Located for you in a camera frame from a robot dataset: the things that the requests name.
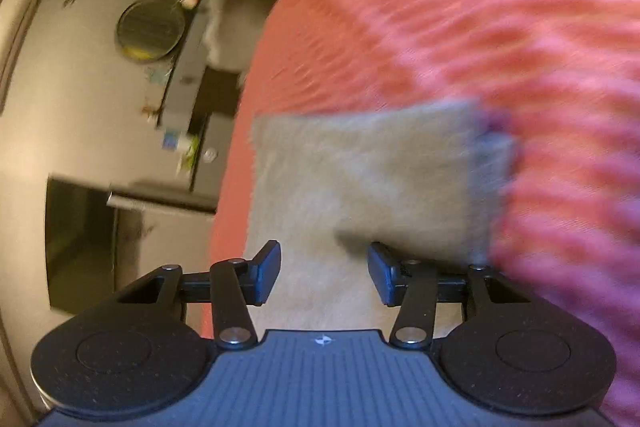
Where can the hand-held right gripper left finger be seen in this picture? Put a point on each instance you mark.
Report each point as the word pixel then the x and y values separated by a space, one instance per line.
pixel 267 272

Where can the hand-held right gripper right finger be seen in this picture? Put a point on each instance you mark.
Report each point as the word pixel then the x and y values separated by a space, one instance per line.
pixel 380 272

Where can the grey pants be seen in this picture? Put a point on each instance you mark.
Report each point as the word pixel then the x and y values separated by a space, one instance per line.
pixel 350 167

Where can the grey cabinet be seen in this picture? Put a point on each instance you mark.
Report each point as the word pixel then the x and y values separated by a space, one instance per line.
pixel 212 157

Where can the white standing air conditioner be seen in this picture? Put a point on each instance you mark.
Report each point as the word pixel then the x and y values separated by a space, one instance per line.
pixel 160 199

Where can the green packet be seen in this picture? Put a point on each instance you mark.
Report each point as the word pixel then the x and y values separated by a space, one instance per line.
pixel 187 154

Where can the white and blue box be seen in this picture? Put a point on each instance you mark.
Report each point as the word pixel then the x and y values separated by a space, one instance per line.
pixel 171 139

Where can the grey vanity desk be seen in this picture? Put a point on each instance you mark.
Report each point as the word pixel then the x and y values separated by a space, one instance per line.
pixel 187 57

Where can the white fluffy chair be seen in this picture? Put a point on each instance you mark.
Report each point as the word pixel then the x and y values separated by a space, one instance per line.
pixel 220 17

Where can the round mirror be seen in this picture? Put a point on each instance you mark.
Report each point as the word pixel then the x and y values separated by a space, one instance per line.
pixel 149 28

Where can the pink ribbed blanket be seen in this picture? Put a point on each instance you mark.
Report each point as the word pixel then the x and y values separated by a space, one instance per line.
pixel 450 7

